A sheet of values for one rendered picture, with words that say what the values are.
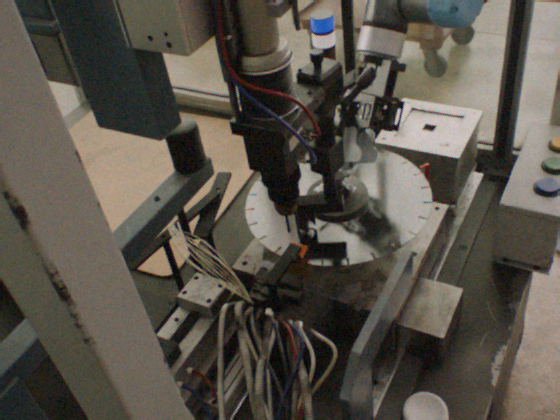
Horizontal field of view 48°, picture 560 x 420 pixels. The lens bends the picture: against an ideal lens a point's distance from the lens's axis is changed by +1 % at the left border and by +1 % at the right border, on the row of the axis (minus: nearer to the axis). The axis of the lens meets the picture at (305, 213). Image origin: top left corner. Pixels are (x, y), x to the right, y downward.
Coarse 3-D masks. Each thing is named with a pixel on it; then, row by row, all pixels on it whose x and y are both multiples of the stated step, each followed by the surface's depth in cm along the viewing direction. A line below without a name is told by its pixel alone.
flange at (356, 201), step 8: (320, 184) 113; (352, 184) 112; (360, 184) 112; (312, 192) 111; (320, 192) 111; (344, 192) 108; (360, 192) 110; (344, 200) 108; (352, 200) 108; (360, 200) 108; (344, 208) 107; (352, 208) 107; (360, 208) 107; (320, 216) 108; (328, 216) 107; (336, 216) 106; (344, 216) 106
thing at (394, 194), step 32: (384, 160) 118; (256, 192) 114; (384, 192) 111; (416, 192) 110; (256, 224) 108; (320, 224) 106; (352, 224) 105; (384, 224) 104; (416, 224) 104; (320, 256) 100; (352, 256) 100; (384, 256) 99
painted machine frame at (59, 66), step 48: (48, 0) 84; (96, 0) 71; (48, 48) 89; (96, 48) 76; (96, 96) 82; (144, 96) 77; (192, 144) 102; (192, 192) 105; (144, 240) 97; (0, 384) 78
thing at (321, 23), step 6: (312, 12) 121; (318, 12) 121; (324, 12) 120; (330, 12) 120; (312, 18) 119; (318, 18) 119; (324, 18) 118; (330, 18) 119; (312, 24) 120; (318, 24) 119; (324, 24) 119; (330, 24) 120; (312, 30) 121; (318, 30) 120; (324, 30) 120; (330, 30) 120
